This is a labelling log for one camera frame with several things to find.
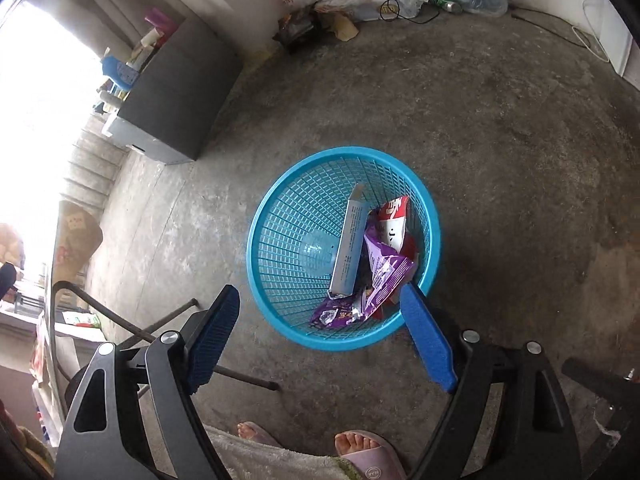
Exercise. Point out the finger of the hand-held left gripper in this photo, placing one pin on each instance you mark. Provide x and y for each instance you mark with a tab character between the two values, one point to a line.
7	280

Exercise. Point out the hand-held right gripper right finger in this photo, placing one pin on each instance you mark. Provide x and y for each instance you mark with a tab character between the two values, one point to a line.
427	340

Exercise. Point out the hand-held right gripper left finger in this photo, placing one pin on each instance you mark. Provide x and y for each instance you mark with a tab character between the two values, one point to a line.
212	335

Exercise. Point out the purple snack packet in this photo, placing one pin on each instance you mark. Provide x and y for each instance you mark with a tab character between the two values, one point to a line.
387	270

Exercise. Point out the red white snack packet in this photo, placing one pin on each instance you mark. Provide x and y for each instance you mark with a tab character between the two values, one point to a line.
395	225

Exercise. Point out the long white blue box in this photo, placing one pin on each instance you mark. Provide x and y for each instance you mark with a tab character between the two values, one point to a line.
350	245

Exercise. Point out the blue plastic mesh basket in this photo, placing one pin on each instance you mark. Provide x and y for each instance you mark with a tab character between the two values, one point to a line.
285	210

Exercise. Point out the beige padded jacket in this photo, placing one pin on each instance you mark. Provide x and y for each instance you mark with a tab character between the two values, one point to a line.
10	245

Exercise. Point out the patterned tablecloth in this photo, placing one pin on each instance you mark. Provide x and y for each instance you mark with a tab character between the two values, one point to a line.
75	240

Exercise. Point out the pink slipper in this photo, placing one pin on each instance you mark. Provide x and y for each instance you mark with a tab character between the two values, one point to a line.
270	442
382	470

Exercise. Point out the white fluffy blanket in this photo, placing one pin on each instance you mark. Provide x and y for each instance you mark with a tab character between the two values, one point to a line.
280	460

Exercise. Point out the metal window railing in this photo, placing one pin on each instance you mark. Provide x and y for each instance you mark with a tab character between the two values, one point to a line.
92	160

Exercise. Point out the blue bottle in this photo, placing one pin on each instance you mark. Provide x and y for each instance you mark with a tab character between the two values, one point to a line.
120	74

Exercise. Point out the grey cabinet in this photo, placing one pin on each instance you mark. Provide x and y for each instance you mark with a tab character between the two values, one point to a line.
185	90

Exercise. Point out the pink bottle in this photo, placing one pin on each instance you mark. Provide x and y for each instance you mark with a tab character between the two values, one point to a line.
160	20

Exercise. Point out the dark box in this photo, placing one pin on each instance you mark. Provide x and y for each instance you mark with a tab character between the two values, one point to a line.
295	30

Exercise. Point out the cardboard piece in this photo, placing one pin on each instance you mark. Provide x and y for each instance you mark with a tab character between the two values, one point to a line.
344	27

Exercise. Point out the green bottle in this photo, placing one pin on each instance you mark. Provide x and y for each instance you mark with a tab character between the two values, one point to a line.
447	2

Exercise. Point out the white printed packet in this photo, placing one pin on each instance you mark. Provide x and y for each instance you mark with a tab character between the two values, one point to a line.
350	2

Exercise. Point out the white appliance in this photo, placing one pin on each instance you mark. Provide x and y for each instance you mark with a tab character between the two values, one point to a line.
620	45

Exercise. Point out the black metal chair frame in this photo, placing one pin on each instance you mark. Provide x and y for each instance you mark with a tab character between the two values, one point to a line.
125	327

